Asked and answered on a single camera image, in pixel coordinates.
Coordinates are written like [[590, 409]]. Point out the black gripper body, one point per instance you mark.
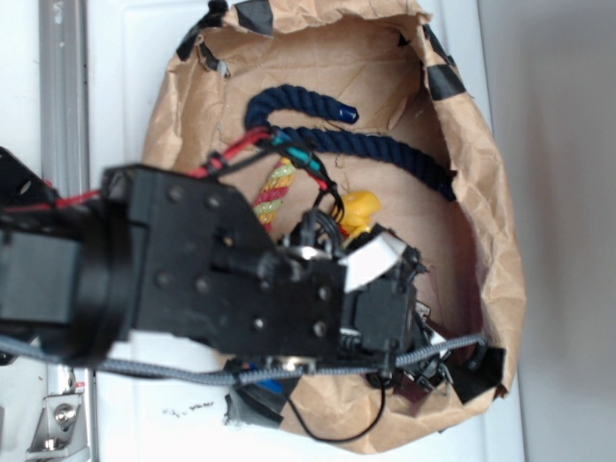
[[352, 298]]

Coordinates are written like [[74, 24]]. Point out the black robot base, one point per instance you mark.
[[20, 187]]

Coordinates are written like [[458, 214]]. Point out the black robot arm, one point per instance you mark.
[[163, 252]]

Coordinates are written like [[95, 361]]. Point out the yellow rubber duck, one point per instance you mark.
[[358, 210]]

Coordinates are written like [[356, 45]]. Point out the brown paper bag bin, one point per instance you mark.
[[382, 58]]

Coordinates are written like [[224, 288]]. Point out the metal corner bracket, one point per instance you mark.
[[61, 431]]

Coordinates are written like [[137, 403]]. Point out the aluminium rail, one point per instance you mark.
[[64, 117]]

